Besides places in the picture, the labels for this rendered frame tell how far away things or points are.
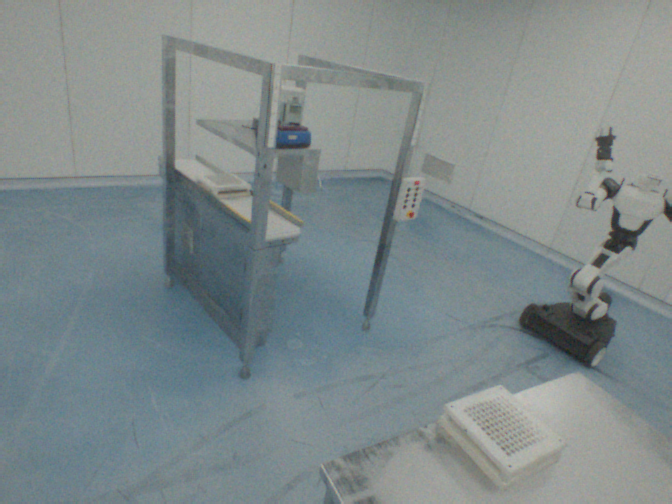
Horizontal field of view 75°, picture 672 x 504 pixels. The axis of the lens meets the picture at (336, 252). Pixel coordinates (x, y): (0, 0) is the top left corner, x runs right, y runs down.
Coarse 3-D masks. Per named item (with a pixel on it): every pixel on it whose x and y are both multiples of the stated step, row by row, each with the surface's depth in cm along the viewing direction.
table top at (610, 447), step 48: (576, 384) 158; (432, 432) 127; (576, 432) 136; (624, 432) 140; (336, 480) 108; (384, 480) 110; (432, 480) 112; (480, 480) 114; (528, 480) 117; (576, 480) 120; (624, 480) 122
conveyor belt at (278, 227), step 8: (176, 160) 312; (184, 160) 315; (192, 160) 318; (184, 168) 298; (192, 168) 301; (200, 168) 304; (208, 168) 307; (192, 176) 286; (224, 200) 256; (232, 200) 258; (240, 200) 261; (248, 200) 263; (240, 208) 249; (248, 208) 251; (248, 216) 240; (272, 216) 246; (280, 216) 248; (272, 224) 236; (280, 224) 238; (288, 224) 239; (272, 232) 227; (280, 232) 229; (288, 232) 232; (296, 232) 236
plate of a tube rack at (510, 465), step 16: (464, 400) 130; (480, 400) 131; (496, 400) 133; (512, 400) 134; (464, 416) 124; (528, 416) 129; (480, 432) 120; (496, 432) 121; (512, 432) 122; (480, 448) 117; (496, 448) 116; (528, 448) 117; (544, 448) 118; (560, 448) 120; (496, 464) 113; (512, 464) 112; (528, 464) 113
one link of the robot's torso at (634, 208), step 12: (624, 192) 298; (636, 192) 295; (648, 192) 299; (624, 204) 298; (636, 204) 294; (648, 204) 291; (660, 204) 289; (612, 216) 308; (624, 216) 301; (636, 216) 296; (648, 216) 293; (612, 228) 310; (624, 228) 304; (636, 228) 299
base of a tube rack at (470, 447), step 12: (444, 420) 128; (456, 432) 125; (468, 444) 121; (480, 456) 118; (552, 456) 122; (492, 468) 115; (528, 468) 117; (540, 468) 119; (492, 480) 114; (516, 480) 114
